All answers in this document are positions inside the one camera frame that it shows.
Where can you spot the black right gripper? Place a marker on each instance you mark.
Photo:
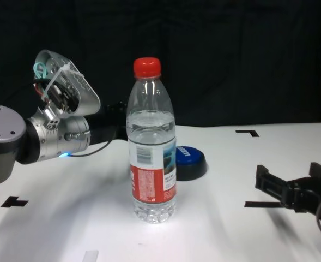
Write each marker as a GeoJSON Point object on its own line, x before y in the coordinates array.
{"type": "Point", "coordinates": [304, 196]}

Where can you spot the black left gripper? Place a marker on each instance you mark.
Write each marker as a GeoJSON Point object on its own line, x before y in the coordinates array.
{"type": "Point", "coordinates": [108, 122]}

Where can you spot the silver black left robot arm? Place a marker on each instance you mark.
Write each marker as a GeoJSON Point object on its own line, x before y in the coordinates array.
{"type": "Point", "coordinates": [2, 136]}

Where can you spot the clear water bottle red cap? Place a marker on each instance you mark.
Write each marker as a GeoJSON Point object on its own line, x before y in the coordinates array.
{"type": "Point", "coordinates": [152, 180]}

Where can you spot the black L-shaped tape mark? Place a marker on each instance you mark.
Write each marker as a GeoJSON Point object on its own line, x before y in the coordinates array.
{"type": "Point", "coordinates": [251, 133]}

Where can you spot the black backdrop cloth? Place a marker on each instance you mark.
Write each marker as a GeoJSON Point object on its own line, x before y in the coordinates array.
{"type": "Point", "coordinates": [203, 54]}

